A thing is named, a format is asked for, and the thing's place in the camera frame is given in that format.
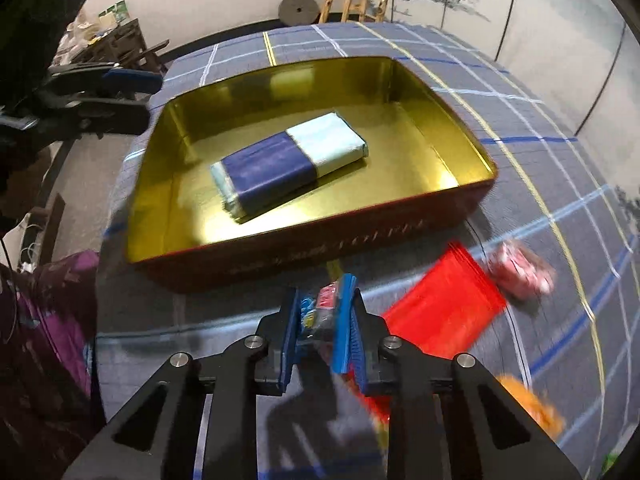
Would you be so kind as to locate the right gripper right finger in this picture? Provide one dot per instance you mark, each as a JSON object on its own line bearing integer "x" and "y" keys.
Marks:
{"x": 348, "y": 352}

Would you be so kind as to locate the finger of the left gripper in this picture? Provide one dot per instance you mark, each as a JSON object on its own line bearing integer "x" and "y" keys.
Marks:
{"x": 121, "y": 80}

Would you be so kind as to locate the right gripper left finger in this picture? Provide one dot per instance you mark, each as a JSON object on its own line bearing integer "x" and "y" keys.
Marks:
{"x": 289, "y": 317}

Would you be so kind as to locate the small colourful candy packet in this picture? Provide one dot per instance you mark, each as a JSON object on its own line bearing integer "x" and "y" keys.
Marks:
{"x": 318, "y": 314}

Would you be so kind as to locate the blue white tissue pack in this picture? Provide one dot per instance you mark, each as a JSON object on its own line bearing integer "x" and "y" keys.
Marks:
{"x": 263, "y": 174}

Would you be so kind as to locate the cluttered dark side table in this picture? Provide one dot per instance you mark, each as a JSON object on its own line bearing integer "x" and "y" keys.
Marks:
{"x": 113, "y": 36}

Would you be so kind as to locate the red foil snack bag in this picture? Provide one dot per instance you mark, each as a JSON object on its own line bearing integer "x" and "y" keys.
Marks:
{"x": 442, "y": 316}

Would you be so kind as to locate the red gold tin box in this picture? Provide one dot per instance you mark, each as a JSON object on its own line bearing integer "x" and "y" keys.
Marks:
{"x": 426, "y": 171}

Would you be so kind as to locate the round stone disc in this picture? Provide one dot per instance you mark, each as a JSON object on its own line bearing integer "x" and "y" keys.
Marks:
{"x": 298, "y": 12}

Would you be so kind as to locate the pink red candy packet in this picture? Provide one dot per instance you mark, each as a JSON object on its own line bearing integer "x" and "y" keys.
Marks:
{"x": 519, "y": 271}

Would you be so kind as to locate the orange yellow snack bag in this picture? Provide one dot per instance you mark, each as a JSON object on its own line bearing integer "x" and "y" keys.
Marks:
{"x": 542, "y": 412}

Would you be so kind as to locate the blue plaid tablecloth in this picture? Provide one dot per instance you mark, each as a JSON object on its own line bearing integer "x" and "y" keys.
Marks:
{"x": 580, "y": 347}

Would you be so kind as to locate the painted folding screen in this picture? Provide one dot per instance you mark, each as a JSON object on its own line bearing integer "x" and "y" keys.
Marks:
{"x": 578, "y": 56}

